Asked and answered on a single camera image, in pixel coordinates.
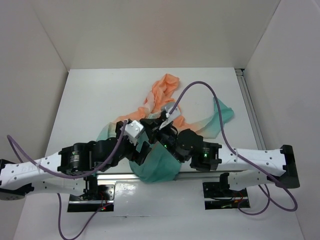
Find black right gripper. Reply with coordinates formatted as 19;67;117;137
140;115;185;162

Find orange and teal jacket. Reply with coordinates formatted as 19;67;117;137
96;73;221;184

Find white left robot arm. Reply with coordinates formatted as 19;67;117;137
0;136;151;201

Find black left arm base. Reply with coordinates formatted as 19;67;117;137
67;176;116;213

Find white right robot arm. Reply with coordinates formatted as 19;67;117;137
139;116;300;196

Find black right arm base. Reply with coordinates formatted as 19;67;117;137
201;172;251;210

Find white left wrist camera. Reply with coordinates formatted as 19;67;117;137
124;120;145;146

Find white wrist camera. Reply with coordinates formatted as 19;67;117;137
159;101;181;130
124;120;145;146

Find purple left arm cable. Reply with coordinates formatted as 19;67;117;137
6;119;130;240

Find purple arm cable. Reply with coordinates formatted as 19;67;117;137
6;119;130;240
167;81;298;216

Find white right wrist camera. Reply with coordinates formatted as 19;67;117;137
159;101;181;130

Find aluminium rail front table edge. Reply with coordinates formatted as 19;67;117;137
97;171;224;181

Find aluminium rail table edge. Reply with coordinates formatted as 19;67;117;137
231;69;266;150
97;171;224;181

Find aluminium rail right table edge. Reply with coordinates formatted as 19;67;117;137
231;69;266;150

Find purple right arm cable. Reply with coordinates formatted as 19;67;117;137
167;81;298;216

